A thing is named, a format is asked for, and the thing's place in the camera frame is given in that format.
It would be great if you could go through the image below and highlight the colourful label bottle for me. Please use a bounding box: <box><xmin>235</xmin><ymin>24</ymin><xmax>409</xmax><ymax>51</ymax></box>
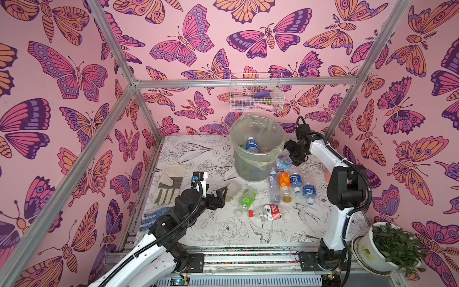
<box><xmin>274</xmin><ymin>155</ymin><xmax>292</xmax><ymax>172</ymax></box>

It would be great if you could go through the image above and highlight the clear green cap bottle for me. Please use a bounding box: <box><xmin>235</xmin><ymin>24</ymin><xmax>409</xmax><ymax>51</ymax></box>
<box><xmin>225</xmin><ymin>181</ymin><xmax>242</xmax><ymax>203</ymax></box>

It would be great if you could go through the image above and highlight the blue label bottle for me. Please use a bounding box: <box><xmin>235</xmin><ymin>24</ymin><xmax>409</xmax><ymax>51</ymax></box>
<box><xmin>246</xmin><ymin>137</ymin><xmax>259</xmax><ymax>154</ymax></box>
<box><xmin>289</xmin><ymin>172</ymin><xmax>303</xmax><ymax>194</ymax></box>
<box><xmin>302</xmin><ymin>184</ymin><xmax>317</xmax><ymax>205</ymax></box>

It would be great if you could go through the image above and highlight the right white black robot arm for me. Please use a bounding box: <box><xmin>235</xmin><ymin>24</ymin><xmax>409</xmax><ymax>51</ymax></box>
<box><xmin>284</xmin><ymin>123</ymin><xmax>372</xmax><ymax>270</ymax></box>

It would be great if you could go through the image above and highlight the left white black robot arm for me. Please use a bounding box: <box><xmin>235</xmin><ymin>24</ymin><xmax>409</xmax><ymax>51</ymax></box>
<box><xmin>90</xmin><ymin>172</ymin><xmax>228</xmax><ymax>287</ymax></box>

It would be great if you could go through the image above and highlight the grey mesh waste bin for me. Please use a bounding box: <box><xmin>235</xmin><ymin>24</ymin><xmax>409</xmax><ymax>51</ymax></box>
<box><xmin>229</xmin><ymin>114</ymin><xmax>285</xmax><ymax>182</ymax></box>

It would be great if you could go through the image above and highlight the beige grey work glove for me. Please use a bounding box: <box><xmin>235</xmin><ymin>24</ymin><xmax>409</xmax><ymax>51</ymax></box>
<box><xmin>153</xmin><ymin>165</ymin><xmax>186</xmax><ymax>206</ymax></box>

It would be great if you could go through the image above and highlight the orange label bottle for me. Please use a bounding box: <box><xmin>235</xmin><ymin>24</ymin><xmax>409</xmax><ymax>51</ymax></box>
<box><xmin>278</xmin><ymin>172</ymin><xmax>292</xmax><ymax>203</ymax></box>

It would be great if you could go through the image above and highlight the purple label clear bottle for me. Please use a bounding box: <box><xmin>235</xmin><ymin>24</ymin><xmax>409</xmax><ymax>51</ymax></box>
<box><xmin>268</xmin><ymin>171</ymin><xmax>281</xmax><ymax>204</ymax></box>

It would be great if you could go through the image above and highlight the lime green label bottle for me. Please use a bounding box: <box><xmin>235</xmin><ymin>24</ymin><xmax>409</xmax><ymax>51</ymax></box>
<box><xmin>234</xmin><ymin>188</ymin><xmax>257</xmax><ymax>217</ymax></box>

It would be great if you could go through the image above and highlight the red white label bottle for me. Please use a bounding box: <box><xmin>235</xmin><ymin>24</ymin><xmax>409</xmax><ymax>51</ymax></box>
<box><xmin>248</xmin><ymin>204</ymin><xmax>282</xmax><ymax>221</ymax></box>

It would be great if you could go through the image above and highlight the potted green plant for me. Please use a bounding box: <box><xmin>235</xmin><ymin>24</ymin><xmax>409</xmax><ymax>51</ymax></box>
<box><xmin>351</xmin><ymin>222</ymin><xmax>426</xmax><ymax>276</ymax></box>

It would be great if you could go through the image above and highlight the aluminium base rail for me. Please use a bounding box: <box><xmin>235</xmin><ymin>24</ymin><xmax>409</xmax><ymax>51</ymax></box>
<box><xmin>153</xmin><ymin>248</ymin><xmax>349</xmax><ymax>287</ymax></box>

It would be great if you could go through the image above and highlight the white wire wall basket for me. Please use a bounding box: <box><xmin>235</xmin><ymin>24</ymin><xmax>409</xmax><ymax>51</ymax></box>
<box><xmin>228</xmin><ymin>74</ymin><xmax>285</xmax><ymax>113</ymax></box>

